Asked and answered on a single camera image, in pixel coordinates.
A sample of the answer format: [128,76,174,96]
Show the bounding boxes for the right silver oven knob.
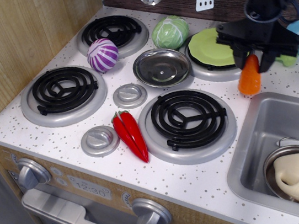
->
[132,198,172,224]

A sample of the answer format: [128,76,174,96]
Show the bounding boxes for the front right black burner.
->
[138,89,237,165]

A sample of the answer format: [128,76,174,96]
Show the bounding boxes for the green plastic plate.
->
[185,23,252,72]

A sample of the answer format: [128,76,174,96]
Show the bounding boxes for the silver toy sink basin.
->
[227,92,299,224]

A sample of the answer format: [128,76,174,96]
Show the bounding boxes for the orange toy carrot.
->
[238,55,261,95]

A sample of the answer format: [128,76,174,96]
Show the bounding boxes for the green toy cabbage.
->
[151,15,189,50]

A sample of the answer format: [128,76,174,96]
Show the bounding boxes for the left silver oven knob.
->
[17,158,52,190]

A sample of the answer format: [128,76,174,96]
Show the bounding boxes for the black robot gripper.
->
[216,0,299,73]

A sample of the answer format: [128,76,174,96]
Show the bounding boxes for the upper silver stovetop knob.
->
[113,83,148,109]

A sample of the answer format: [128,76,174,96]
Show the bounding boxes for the lower silver stovetop knob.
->
[81,125,120,158]

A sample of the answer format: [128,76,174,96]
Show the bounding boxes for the purple striped toy onion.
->
[87,38,119,72]

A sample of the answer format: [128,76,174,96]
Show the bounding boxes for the back right black burner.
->
[178,36,241,82]

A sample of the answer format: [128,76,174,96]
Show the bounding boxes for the silver oven knob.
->
[132,198,172,224]
[17,158,52,190]

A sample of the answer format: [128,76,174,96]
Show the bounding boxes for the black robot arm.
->
[216,0,299,73]

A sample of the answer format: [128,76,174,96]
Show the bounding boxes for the silver oven door handle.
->
[22,189,96,224]

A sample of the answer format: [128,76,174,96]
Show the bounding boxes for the green toy broccoli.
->
[275,55,297,67]

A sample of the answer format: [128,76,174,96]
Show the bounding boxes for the silver stovetop knob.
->
[113,83,148,109]
[81,125,120,158]

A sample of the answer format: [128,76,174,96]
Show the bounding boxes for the back left black burner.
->
[76,15,149,58]

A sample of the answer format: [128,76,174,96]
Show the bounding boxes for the red toy chili peppers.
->
[112,110,149,163]

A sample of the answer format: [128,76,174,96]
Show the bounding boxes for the black burner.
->
[76,15,149,58]
[178,36,241,82]
[20,66,107,127]
[138,89,237,165]

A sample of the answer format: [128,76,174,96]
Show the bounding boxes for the small silver metal plate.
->
[132,49,192,88]

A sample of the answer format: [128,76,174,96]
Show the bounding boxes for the front left black burner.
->
[20,66,107,127]

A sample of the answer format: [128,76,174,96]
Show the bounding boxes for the oven clock display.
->
[67,175,112,201]

